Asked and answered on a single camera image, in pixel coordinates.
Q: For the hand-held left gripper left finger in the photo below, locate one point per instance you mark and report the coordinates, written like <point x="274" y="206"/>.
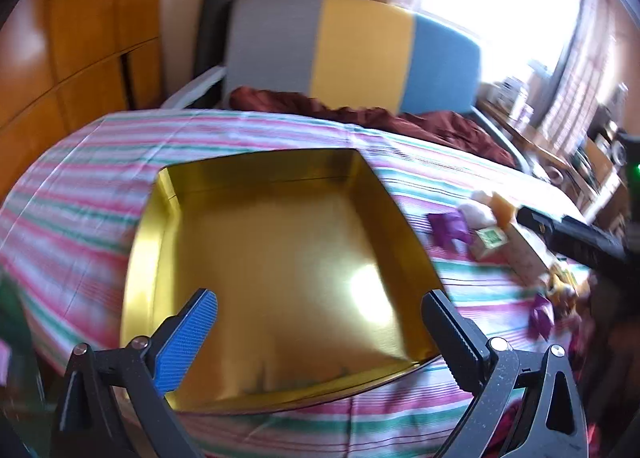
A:
<point x="187" y="343"/>

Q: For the yellow snack packet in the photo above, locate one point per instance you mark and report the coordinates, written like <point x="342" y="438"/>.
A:
<point x="557" y="283"/>

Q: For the wooden wardrobe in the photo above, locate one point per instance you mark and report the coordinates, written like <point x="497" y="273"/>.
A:
<point x="75" y="38"/>

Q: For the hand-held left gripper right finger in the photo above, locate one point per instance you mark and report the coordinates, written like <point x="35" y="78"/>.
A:
<point x="450" y="333"/>

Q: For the person's red garment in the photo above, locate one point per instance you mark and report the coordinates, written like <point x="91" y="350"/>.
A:
<point x="615" y="363"/>

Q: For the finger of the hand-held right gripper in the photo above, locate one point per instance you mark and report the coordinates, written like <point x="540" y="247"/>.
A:
<point x="570" y="235"/>

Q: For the gold-lined storage box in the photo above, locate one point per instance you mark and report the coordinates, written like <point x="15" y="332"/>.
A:
<point x="280" y="258"/>

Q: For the striped bedsheet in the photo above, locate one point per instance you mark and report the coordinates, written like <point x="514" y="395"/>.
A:
<point x="75" y="198"/>

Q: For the yellow sponge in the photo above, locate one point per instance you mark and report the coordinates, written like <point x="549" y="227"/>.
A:
<point x="502" y="207"/>

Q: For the green label snack packet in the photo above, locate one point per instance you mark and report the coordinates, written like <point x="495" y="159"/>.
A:
<point x="487" y="240"/>

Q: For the wooden desk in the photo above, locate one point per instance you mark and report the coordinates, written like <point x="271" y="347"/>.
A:
<point x="530" y="140"/>

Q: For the maroon blanket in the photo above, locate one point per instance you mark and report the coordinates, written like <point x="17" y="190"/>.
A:
<point x="435" y="130"/>

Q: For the white plastic-wrapped ball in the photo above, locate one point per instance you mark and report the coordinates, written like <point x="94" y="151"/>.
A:
<point x="475" y="213"/>
<point x="481" y="195"/>

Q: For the black rolled mat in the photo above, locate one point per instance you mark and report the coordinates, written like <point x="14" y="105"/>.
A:
<point x="215" y="23"/>

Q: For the pink checked curtain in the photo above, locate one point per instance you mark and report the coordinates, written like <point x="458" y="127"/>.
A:
<point x="595" y="63"/>

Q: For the brown cardboard box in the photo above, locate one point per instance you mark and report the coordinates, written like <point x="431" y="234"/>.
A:
<point x="597" y="163"/>

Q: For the purple crumpled wrapper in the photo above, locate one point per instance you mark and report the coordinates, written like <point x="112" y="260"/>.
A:
<point x="542" y="315"/>
<point x="447" y="228"/>

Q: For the grey yellow blue armchair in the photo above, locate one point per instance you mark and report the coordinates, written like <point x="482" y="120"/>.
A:
<point x="365" y="48"/>

